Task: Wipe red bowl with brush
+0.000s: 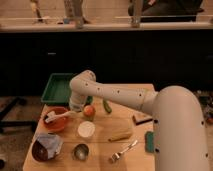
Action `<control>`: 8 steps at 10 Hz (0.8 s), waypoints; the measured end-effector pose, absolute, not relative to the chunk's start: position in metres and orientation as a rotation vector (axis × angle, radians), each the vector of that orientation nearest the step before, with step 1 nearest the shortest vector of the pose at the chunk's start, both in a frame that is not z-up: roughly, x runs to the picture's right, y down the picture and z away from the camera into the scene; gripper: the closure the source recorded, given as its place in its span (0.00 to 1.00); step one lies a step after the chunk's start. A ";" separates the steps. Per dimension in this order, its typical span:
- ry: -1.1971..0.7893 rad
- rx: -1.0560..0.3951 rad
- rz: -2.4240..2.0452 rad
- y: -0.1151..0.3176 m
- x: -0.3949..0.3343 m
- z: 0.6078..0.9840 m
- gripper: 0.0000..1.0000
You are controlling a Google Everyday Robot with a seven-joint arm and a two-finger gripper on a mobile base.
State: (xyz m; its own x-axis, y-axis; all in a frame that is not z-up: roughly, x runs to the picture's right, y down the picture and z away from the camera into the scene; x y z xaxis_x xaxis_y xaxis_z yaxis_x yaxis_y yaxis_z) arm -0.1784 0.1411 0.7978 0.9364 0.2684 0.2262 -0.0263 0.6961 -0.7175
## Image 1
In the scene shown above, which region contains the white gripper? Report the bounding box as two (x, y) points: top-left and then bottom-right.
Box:
(69, 94), (86, 112)

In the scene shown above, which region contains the white dish brush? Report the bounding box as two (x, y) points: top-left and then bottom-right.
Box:
(44, 111), (74, 123)

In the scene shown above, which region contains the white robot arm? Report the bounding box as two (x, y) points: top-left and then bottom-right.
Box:
(69, 70), (210, 171)

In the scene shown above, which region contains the red bowl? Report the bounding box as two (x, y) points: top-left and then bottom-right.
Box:
(43, 107), (69, 132)

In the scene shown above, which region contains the dark brown bowl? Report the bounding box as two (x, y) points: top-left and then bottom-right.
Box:
(31, 140), (54, 162)

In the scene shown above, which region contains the green object behind apple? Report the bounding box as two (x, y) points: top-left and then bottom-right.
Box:
(86, 96), (93, 105)

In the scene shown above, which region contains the orange apple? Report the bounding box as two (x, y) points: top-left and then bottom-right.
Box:
(83, 105), (96, 117)

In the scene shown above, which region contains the green plastic tray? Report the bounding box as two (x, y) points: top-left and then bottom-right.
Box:
(41, 73), (74, 106)

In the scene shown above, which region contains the green cucumber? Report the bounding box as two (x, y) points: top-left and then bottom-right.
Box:
(103, 99), (112, 114)

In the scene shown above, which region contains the blue grey cloth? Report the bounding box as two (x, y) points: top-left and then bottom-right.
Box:
(36, 133), (63, 158)

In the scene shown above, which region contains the small metal cup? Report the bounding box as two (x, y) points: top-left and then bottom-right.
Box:
(73, 144), (89, 161)

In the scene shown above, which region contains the brown spatula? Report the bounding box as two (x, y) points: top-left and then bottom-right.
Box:
(132, 113), (153, 125)

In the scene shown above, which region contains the silver fork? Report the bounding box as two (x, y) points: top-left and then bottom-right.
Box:
(109, 140), (138, 163)

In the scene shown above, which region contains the green sponge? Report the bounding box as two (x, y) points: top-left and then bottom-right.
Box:
(145, 131), (154, 153)

